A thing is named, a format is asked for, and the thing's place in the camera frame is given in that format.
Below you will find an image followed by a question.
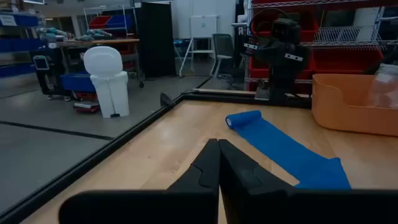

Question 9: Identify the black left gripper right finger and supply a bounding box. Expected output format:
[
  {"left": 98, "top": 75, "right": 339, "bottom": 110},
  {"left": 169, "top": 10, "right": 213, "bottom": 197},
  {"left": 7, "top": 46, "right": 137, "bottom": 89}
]
[{"left": 218, "top": 138, "right": 398, "bottom": 224}]

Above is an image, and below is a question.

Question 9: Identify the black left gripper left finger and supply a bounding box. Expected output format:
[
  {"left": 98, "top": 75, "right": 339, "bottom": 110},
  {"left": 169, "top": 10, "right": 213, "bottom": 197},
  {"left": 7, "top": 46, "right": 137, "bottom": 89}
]
[{"left": 58, "top": 138, "right": 221, "bottom": 224}]

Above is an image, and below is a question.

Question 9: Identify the blue elastic bandage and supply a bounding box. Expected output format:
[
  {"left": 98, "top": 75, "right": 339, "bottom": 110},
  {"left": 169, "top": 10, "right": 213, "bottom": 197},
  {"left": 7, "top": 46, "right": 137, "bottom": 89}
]
[{"left": 225, "top": 110, "right": 352, "bottom": 190}]

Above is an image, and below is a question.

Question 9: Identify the zip bag holding orange roll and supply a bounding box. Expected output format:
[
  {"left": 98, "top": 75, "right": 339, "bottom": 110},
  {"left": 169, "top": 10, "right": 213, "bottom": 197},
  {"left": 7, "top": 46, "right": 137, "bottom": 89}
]
[{"left": 368, "top": 63, "right": 398, "bottom": 109}]

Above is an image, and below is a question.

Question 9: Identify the black office chair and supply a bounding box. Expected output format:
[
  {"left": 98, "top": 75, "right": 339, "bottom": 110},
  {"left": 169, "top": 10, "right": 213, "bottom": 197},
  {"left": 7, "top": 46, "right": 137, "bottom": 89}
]
[{"left": 210, "top": 33, "right": 238, "bottom": 79}]

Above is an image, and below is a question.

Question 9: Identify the white easel board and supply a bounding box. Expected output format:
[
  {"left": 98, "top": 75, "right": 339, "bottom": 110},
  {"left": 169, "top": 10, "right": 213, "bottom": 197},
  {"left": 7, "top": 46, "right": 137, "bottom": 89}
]
[{"left": 178, "top": 14, "right": 219, "bottom": 78}]

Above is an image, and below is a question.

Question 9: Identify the orange plastic bin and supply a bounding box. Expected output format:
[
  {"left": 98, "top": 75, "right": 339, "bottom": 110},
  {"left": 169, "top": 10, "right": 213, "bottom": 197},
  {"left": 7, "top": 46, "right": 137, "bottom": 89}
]
[{"left": 312, "top": 73, "right": 398, "bottom": 137}]

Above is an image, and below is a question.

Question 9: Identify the black partition panel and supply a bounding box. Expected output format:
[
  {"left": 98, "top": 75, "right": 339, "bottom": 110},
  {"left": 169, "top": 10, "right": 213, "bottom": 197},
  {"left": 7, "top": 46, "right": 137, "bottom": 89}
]
[{"left": 138, "top": 2, "right": 177, "bottom": 79}]

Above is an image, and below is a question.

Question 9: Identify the red white flat item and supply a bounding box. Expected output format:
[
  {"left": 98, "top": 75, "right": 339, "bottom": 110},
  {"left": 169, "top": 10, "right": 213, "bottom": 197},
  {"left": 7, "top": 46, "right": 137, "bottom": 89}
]
[{"left": 73, "top": 101, "right": 101, "bottom": 114}]

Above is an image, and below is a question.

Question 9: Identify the white pedal trash bin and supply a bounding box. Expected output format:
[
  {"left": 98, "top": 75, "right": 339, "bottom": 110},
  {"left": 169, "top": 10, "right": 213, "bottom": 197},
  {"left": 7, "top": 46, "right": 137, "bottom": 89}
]
[{"left": 83, "top": 45, "right": 130, "bottom": 119}]

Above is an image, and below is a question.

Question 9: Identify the blue storage bin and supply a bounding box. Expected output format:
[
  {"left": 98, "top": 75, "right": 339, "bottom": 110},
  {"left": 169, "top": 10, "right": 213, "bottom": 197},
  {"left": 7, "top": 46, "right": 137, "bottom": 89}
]
[{"left": 107, "top": 14, "right": 135, "bottom": 29}]

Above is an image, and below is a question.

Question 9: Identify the blue floor crate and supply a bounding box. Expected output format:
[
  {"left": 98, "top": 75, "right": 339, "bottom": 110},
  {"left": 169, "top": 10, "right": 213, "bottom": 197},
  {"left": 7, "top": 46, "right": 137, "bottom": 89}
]
[{"left": 60, "top": 73, "right": 96, "bottom": 93}]

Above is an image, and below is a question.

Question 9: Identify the wooden workbench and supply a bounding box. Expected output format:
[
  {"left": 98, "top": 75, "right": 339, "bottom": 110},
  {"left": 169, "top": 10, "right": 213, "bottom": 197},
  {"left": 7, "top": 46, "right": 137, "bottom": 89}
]
[{"left": 55, "top": 37, "right": 144, "bottom": 88}]

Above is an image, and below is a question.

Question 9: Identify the black stand with tablet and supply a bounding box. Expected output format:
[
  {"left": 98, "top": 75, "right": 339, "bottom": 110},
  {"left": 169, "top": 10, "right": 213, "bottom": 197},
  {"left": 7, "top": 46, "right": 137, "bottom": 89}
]
[{"left": 29, "top": 46, "right": 65, "bottom": 101}]

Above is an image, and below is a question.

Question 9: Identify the shelf rack with blue bins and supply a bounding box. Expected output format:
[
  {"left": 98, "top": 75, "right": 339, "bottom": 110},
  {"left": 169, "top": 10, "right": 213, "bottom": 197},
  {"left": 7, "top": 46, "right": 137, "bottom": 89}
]
[{"left": 0, "top": 12, "right": 47, "bottom": 78}]

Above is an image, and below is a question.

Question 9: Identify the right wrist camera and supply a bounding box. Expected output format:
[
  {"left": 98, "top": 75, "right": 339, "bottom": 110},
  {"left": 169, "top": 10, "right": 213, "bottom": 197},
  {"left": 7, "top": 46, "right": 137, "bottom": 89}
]
[{"left": 271, "top": 17, "right": 302, "bottom": 44}]

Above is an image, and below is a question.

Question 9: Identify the white wire shelf rack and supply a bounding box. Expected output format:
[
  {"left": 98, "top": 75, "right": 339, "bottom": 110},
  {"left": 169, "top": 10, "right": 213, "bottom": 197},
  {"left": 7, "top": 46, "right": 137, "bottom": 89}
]
[{"left": 245, "top": 0, "right": 398, "bottom": 93}]

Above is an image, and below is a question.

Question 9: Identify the black aluminium table frame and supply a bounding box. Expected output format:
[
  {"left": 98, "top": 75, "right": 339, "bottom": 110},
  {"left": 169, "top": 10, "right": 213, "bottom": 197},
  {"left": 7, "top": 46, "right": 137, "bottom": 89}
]
[{"left": 0, "top": 88, "right": 313, "bottom": 224}]

